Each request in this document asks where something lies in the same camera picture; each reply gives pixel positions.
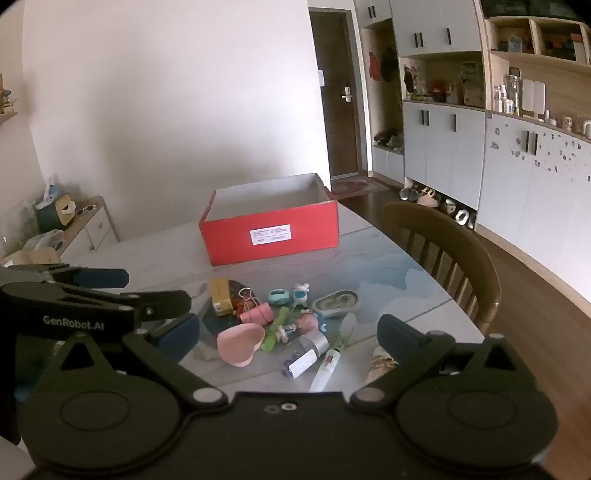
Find green-lid jar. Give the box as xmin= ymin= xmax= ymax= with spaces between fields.
xmin=363 ymin=345 xmax=398 ymax=385

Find yellow small box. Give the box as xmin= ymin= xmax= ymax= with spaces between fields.
xmin=208 ymin=277 xmax=233 ymax=316

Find pink heart dish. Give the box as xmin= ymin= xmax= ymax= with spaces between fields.
xmin=216 ymin=323 xmax=266 ymax=368

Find orange red small toy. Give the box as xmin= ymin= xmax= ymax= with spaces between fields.
xmin=231 ymin=296 xmax=249 ymax=315

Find white green tube pen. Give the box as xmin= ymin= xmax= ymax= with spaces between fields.
xmin=310 ymin=313 xmax=358 ymax=393

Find blue correction tape dispenser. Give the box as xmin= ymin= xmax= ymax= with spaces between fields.
xmin=311 ymin=289 xmax=362 ymax=319

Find pink binder clip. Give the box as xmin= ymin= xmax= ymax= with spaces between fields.
xmin=238 ymin=287 xmax=274 ymax=326

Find silver-cap small jar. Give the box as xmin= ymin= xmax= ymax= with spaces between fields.
xmin=298 ymin=329 xmax=329 ymax=357

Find green tube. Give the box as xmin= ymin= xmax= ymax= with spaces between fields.
xmin=260 ymin=306 xmax=290 ymax=353

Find pink-haired doll figure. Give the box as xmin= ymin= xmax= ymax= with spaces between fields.
xmin=276 ymin=312 xmax=327 ymax=345

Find small white-label bottle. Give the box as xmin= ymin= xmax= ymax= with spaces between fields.
xmin=281 ymin=349 xmax=318 ymax=379

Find teal pencil sharpener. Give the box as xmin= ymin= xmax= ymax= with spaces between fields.
xmin=267 ymin=289 xmax=291 ymax=306

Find blue white keychain figure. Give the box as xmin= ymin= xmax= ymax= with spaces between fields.
xmin=291 ymin=283 xmax=311 ymax=309

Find white drawer cabinet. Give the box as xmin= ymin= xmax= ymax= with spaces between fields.
xmin=57 ymin=196 xmax=118 ymax=264

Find round dark coaster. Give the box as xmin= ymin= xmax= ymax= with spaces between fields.
xmin=197 ymin=280 xmax=245 ymax=339

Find white sunglasses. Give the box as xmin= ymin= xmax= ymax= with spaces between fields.
xmin=76 ymin=204 xmax=97 ymax=217

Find teal tissue box holder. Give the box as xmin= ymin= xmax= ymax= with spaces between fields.
xmin=33 ymin=184 xmax=76 ymax=233

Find dark wooden chair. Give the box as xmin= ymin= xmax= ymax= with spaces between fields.
xmin=382 ymin=202 xmax=502 ymax=334

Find pink white sneaker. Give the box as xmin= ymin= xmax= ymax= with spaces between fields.
xmin=416 ymin=187 xmax=440 ymax=208

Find red cardboard box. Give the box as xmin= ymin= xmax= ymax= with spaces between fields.
xmin=198 ymin=174 xmax=339 ymax=266

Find red door mat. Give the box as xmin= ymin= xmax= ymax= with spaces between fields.
xmin=331 ymin=175 xmax=390 ymax=200

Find brown entrance door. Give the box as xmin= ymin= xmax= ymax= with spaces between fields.
xmin=310 ymin=9 xmax=361 ymax=178

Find white wall cabinet unit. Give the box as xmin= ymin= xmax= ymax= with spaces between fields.
xmin=356 ymin=1 xmax=590 ymax=298

